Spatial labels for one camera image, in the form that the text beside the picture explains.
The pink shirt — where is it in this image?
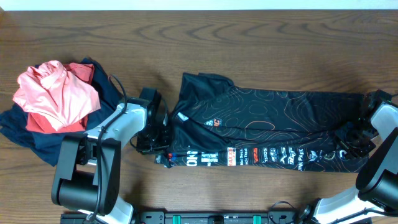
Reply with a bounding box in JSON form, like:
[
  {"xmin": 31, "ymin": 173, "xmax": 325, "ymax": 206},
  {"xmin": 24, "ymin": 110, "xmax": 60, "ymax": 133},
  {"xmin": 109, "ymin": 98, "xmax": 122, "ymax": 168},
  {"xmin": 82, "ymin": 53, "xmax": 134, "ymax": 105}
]
[{"xmin": 12, "ymin": 60, "xmax": 101, "ymax": 133}]

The navy blue garment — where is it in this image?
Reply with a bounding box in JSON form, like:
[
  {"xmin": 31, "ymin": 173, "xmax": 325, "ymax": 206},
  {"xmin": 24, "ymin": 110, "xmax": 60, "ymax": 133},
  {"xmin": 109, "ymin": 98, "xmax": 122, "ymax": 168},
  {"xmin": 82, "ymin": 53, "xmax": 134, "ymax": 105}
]
[{"xmin": 1, "ymin": 58, "xmax": 122, "ymax": 166}]

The red shirt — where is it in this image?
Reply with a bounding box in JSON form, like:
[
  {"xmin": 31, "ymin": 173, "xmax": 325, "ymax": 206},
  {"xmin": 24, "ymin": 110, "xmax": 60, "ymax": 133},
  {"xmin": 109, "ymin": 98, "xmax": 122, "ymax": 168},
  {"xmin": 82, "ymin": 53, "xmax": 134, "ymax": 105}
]
[{"xmin": 25, "ymin": 62, "xmax": 95, "ymax": 134}]

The black patterned cycling jersey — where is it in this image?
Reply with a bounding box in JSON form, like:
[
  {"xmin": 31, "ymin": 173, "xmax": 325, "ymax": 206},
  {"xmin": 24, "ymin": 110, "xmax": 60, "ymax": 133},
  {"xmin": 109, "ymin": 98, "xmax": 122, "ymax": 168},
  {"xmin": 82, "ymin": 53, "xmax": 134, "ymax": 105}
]
[{"xmin": 155, "ymin": 73, "xmax": 369, "ymax": 173}]

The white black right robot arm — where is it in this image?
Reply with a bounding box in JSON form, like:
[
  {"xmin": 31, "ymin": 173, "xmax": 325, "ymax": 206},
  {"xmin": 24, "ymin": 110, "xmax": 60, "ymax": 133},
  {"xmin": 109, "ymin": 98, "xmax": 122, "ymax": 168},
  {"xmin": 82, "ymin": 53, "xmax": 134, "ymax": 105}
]
[{"xmin": 294, "ymin": 90, "xmax": 397, "ymax": 223}]

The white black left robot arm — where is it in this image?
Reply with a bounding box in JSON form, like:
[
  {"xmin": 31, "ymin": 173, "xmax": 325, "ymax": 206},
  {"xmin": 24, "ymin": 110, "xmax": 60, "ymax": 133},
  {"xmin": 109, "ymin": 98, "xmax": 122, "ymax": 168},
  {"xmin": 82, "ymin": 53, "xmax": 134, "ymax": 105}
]
[{"xmin": 51, "ymin": 88, "xmax": 170, "ymax": 224}]

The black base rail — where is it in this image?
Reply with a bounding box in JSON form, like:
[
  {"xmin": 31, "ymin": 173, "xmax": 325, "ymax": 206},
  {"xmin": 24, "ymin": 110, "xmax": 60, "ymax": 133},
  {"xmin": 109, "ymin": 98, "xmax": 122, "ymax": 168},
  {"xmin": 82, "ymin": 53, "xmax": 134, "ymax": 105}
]
[{"xmin": 60, "ymin": 205, "xmax": 373, "ymax": 224}]

